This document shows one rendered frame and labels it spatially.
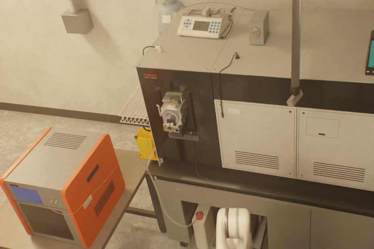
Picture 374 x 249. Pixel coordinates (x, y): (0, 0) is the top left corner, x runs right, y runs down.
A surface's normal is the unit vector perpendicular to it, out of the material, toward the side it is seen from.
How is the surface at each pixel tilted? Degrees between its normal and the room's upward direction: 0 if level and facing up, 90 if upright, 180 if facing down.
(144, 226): 0
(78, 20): 90
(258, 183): 0
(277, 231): 90
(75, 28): 90
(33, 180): 0
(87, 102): 90
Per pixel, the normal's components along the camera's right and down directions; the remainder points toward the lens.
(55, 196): -0.33, 0.59
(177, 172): -0.13, -0.80
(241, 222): -0.19, -0.32
